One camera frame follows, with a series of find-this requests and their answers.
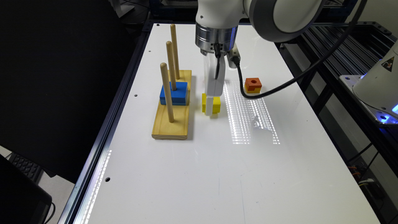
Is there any blue block on peg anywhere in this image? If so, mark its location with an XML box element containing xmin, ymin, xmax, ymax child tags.
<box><xmin>159</xmin><ymin>82</ymin><xmax>188</xmax><ymax>106</ymax></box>

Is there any black monitor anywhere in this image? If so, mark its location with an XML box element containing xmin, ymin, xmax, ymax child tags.
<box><xmin>1</xmin><ymin>157</ymin><xmax>52</xmax><ymax>224</ymax></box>

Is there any black keyboard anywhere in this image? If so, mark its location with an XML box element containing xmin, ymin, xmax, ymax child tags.
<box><xmin>9</xmin><ymin>152</ymin><xmax>43</xmax><ymax>184</ymax></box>

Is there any middle wooden peg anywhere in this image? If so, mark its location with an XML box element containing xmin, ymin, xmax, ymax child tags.
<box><xmin>166</xmin><ymin>41</ymin><xmax>177</xmax><ymax>91</ymax></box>

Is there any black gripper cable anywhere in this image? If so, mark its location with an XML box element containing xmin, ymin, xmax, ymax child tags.
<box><xmin>213</xmin><ymin>0</ymin><xmax>369</xmax><ymax>100</ymax></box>

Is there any orange block with hole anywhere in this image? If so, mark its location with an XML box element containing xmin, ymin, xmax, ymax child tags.
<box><xmin>244</xmin><ymin>78</ymin><xmax>262</xmax><ymax>86</ymax></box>

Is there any front wooden peg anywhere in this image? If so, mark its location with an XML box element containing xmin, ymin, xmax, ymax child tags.
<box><xmin>160</xmin><ymin>62</ymin><xmax>174</xmax><ymax>123</ymax></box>

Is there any wooden peg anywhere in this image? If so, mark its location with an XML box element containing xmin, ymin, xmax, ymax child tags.
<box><xmin>160</xmin><ymin>62</ymin><xmax>174</xmax><ymax>123</ymax></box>
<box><xmin>170</xmin><ymin>24</ymin><xmax>180</xmax><ymax>80</ymax></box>
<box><xmin>166</xmin><ymin>41</ymin><xmax>177</xmax><ymax>91</ymax></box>

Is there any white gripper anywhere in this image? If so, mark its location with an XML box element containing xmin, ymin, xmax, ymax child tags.
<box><xmin>204</xmin><ymin>53</ymin><xmax>226</xmax><ymax>116</ymax></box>

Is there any rear wooden peg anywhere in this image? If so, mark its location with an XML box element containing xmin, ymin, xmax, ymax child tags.
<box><xmin>170</xmin><ymin>24</ymin><xmax>180</xmax><ymax>80</ymax></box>

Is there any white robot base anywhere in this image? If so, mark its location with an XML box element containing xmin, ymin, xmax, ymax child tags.
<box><xmin>340</xmin><ymin>44</ymin><xmax>397</xmax><ymax>126</ymax></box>

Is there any wooden peg base board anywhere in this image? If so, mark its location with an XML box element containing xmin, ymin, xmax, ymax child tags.
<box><xmin>151</xmin><ymin>69</ymin><xmax>193</xmax><ymax>141</ymax></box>

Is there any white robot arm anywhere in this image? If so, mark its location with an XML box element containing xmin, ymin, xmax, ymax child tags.
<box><xmin>195</xmin><ymin>0</ymin><xmax>325</xmax><ymax>116</ymax></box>

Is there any yellow block with hole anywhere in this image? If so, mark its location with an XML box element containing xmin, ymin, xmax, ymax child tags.
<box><xmin>201</xmin><ymin>93</ymin><xmax>221</xmax><ymax>114</ymax></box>

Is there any small yellow block under orange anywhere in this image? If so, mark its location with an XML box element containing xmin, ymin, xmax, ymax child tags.
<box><xmin>244</xmin><ymin>85</ymin><xmax>262</xmax><ymax>93</ymax></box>

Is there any black aluminium frame rack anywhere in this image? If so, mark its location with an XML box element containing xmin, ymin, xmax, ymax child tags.
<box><xmin>276</xmin><ymin>22</ymin><xmax>397</xmax><ymax>173</ymax></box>

